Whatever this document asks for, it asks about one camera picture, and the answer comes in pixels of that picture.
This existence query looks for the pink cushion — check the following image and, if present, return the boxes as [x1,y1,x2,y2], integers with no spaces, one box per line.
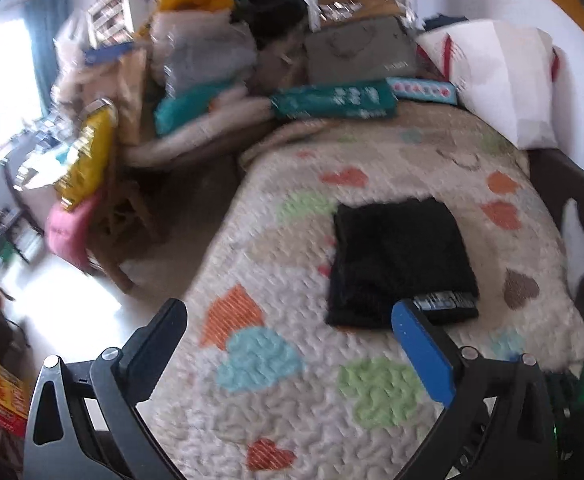
[44,191,103,272]

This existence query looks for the grey handbag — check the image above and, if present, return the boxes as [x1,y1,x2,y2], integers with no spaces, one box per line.
[305,16,418,84]

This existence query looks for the heart-patterned quilted bedspread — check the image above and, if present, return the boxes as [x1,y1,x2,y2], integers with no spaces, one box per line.
[147,102,584,479]

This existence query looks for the light blue shapes toy box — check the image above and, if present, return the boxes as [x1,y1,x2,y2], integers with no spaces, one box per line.
[386,77,458,106]

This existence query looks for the white pillow with red print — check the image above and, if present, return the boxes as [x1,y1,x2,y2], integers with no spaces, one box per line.
[417,20,558,150]

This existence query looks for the black pants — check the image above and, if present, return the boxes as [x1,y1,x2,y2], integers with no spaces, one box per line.
[324,197,480,330]

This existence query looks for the teal wipes package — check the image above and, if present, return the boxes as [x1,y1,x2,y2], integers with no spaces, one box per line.
[270,79,397,119]

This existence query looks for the white sock foot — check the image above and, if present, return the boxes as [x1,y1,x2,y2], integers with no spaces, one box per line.
[560,198,584,302]

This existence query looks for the folded beige blankets stack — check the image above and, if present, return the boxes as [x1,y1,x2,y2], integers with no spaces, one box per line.
[122,0,275,169]

